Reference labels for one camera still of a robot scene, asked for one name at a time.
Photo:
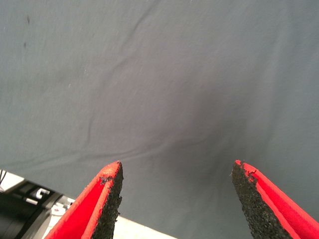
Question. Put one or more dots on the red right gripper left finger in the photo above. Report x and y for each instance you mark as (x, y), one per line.
(84, 211)

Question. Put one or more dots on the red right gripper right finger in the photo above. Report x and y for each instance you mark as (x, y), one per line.
(274, 211)

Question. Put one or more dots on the dark grey table cloth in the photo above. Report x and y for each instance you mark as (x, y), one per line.
(159, 74)

